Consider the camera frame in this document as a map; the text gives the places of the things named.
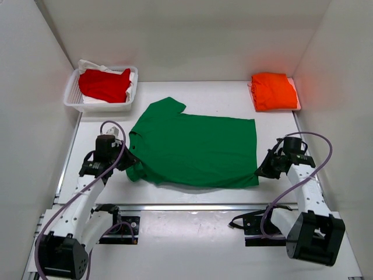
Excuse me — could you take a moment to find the aluminium rail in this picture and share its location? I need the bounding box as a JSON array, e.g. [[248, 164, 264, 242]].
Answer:
[[93, 204, 300, 212]]

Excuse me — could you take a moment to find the red t-shirt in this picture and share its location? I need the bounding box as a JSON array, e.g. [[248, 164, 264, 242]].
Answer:
[[78, 68, 131, 103]]

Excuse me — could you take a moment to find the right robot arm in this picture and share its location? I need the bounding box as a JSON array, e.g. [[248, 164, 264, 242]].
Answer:
[[229, 132, 346, 267]]

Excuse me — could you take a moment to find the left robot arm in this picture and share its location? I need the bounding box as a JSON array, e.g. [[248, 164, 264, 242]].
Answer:
[[34, 134, 138, 279]]

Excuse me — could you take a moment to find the white plastic basket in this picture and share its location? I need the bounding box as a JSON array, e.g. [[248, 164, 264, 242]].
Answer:
[[64, 65, 138, 113]]

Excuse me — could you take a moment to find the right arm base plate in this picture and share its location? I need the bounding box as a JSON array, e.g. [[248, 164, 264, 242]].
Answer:
[[242, 215, 286, 247]]

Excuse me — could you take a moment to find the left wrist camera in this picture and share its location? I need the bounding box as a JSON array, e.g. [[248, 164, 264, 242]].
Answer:
[[105, 127, 119, 138]]

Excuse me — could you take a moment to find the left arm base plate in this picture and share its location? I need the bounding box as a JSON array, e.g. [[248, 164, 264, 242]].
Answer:
[[99, 216, 140, 245]]

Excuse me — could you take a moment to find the green t-shirt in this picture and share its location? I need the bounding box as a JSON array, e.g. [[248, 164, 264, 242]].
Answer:
[[126, 97, 259, 189]]

